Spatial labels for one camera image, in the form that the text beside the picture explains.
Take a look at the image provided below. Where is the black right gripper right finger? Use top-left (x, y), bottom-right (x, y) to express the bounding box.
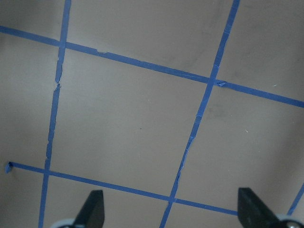
top-left (237, 188), bottom-right (281, 228)

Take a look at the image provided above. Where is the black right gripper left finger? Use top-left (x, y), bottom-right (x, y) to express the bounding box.
top-left (73, 190), bottom-right (105, 228)

